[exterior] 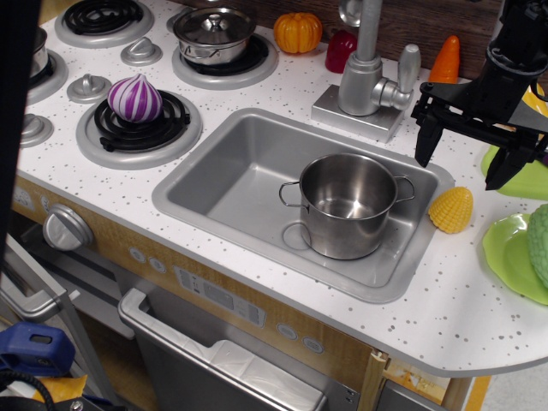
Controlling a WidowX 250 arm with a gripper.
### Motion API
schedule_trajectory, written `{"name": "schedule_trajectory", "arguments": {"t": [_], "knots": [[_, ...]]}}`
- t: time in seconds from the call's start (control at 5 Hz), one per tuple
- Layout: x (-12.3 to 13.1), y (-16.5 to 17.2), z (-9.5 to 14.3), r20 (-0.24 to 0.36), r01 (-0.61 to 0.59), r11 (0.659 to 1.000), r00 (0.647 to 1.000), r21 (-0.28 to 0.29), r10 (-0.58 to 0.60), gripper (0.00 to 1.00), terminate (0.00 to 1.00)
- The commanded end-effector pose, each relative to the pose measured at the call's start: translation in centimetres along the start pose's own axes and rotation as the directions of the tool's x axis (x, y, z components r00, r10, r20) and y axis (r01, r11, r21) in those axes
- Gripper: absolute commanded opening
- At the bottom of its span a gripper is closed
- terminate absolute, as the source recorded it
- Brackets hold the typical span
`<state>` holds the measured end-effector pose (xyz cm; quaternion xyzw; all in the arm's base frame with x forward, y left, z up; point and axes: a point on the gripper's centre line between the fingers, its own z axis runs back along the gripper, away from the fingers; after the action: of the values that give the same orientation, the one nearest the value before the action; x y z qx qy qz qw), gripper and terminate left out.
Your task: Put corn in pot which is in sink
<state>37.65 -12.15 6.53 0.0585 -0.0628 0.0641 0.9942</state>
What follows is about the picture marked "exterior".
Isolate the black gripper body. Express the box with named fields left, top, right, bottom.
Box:
left=412, top=76, right=547, bottom=149

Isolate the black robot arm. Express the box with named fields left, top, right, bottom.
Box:
left=412, top=1, right=547, bottom=190

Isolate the yellow toy corn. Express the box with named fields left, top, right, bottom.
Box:
left=428, top=187, right=474, bottom=234

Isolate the purple striped toy onion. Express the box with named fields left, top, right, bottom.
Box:
left=107, top=74, right=164, bottom=123

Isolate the green bumpy toy vegetable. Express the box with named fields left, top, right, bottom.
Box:
left=527, top=204, right=547, bottom=287

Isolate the green plate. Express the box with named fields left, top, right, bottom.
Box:
left=482, top=213, right=547, bottom=306
left=497, top=161, right=548, bottom=201

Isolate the silver stove knob upper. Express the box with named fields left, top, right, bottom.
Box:
left=120, top=37, right=163, bottom=67

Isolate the yellow toy fruit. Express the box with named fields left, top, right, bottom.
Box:
left=521, top=85, right=548, bottom=116

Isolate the silver oven door handle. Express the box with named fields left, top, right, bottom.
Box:
left=118, top=289, right=329, bottom=410

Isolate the orange toy pumpkin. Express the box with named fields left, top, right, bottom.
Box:
left=273, top=12, right=323, bottom=54

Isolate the silver stove knob lower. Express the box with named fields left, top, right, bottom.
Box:
left=21, top=114, right=54, bottom=148

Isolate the stove burner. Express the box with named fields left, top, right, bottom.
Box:
left=55, top=0, right=154, bottom=49
left=27, top=49, right=69, bottom=105
left=75, top=90, right=202, bottom=170
left=172, top=34, right=278, bottom=91

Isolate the back left stove burner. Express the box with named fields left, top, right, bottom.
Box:
left=55, top=0, right=154, bottom=49

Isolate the blue clamp tool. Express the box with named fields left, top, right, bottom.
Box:
left=1, top=322, right=75, bottom=377

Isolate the orange toy carrot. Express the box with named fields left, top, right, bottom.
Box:
left=428, top=35, right=460, bottom=84

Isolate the silver stove knob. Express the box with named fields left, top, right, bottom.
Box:
left=120, top=37, right=163, bottom=67
left=67, top=74, right=112, bottom=104
left=21, top=114, right=54, bottom=148

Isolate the steel pot far left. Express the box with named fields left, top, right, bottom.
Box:
left=30, top=27, right=49, bottom=78

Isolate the silver oven dial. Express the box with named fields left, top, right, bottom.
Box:
left=43, top=204, right=94, bottom=251

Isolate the black foreground post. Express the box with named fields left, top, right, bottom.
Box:
left=0, top=0, right=44, bottom=275

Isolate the silver dishwasher door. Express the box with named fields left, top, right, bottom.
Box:
left=118, top=283, right=360, bottom=410

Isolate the red toy pepper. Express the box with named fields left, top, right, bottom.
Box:
left=325, top=31, right=357, bottom=74

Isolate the front left stove burner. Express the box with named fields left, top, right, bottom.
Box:
left=27, top=49, right=69, bottom=105

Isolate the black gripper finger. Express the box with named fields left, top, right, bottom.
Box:
left=485, top=147, right=531, bottom=190
left=414, top=114, right=443, bottom=167

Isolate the grey toy sink basin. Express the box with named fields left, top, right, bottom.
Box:
left=152, top=107, right=456, bottom=305

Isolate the green plate back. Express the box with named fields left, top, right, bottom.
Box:
left=497, top=161, right=548, bottom=201

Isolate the silver toy faucet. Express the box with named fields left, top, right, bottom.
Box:
left=311, top=0, right=421, bottom=143

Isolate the back right stove burner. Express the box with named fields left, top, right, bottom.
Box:
left=172, top=34, right=278, bottom=91

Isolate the steel pot in sink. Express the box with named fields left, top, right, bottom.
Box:
left=278, top=153, right=415, bottom=260

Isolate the small lidded steel pot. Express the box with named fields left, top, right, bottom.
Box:
left=173, top=7, right=256, bottom=66

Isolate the silver stove knob middle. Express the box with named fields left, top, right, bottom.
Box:
left=67, top=74, right=112, bottom=104

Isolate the front right stove burner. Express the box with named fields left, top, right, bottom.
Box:
left=75, top=90, right=202, bottom=170

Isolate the green plate front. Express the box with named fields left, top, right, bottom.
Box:
left=482, top=213, right=547, bottom=306

